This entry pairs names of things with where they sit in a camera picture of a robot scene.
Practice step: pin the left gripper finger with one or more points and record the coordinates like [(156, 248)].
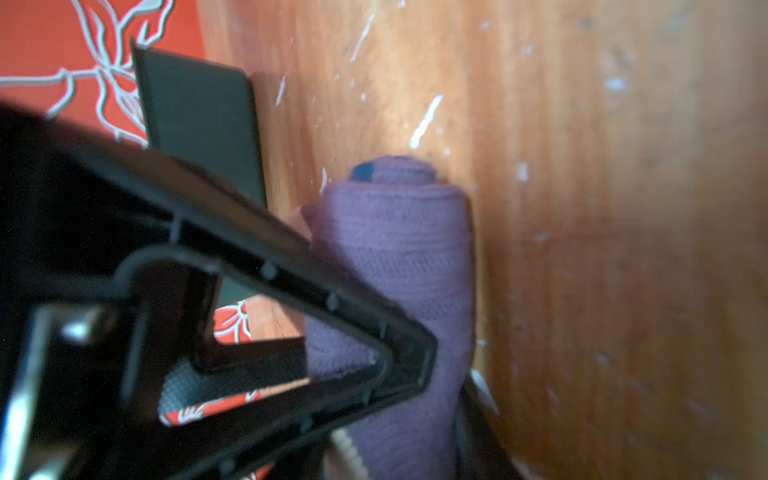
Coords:
[(479, 452)]

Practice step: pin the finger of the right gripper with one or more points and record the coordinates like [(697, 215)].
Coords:
[(213, 233)]

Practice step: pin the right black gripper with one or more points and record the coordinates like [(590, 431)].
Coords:
[(95, 314)]

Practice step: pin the green compartment tray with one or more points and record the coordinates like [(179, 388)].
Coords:
[(203, 114)]

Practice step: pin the purple striped sock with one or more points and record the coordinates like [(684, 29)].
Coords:
[(393, 226)]

